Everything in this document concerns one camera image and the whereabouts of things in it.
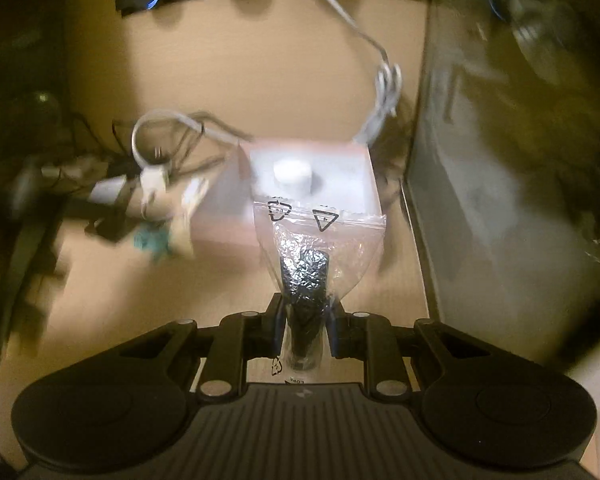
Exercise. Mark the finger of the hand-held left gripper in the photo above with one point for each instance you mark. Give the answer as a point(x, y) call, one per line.
point(109, 226)

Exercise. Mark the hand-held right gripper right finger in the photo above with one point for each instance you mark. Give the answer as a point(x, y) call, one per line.
point(335, 332)

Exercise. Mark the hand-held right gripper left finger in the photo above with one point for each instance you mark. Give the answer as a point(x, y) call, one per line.
point(279, 320)

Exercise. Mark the black item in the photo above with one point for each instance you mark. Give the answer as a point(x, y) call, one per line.
point(305, 285)

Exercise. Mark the clear plastic zip bag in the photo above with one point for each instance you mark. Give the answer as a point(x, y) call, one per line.
point(350, 255)

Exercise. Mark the beige and teal small object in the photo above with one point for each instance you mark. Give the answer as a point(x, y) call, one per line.
point(187, 210)

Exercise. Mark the pink cardboard box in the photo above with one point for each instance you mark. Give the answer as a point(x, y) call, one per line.
point(220, 210)

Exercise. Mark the computer case with glass panel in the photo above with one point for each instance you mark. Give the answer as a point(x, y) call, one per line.
point(505, 185)

